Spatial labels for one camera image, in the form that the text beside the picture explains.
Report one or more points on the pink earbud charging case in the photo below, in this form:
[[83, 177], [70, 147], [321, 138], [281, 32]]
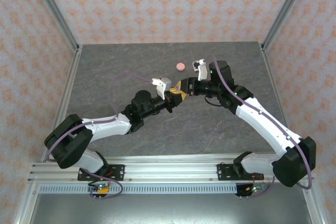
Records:
[[180, 66]]

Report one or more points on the aluminium left side rail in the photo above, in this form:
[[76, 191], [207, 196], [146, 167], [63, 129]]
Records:
[[66, 95]]

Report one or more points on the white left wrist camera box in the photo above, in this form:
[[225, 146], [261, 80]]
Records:
[[164, 83]]

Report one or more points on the aluminium left frame post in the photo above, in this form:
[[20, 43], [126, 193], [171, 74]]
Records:
[[54, 9]]

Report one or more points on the grey metal shelf sheet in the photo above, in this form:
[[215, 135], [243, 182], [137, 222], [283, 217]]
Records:
[[170, 208]]

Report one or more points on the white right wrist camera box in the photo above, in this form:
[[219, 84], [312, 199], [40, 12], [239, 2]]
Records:
[[202, 73]]

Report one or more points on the aluminium right side rail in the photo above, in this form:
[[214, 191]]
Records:
[[277, 95]]

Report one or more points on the aluminium frame post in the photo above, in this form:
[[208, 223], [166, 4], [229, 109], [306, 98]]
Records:
[[286, 9], [54, 9]]

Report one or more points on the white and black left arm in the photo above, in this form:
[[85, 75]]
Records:
[[107, 127]]

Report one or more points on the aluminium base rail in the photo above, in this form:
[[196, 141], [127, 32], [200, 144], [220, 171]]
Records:
[[170, 166]]

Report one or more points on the aluminium right frame post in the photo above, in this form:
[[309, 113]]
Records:
[[286, 9]]

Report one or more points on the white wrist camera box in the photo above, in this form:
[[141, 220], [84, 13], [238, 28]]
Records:
[[202, 73], [164, 83]]

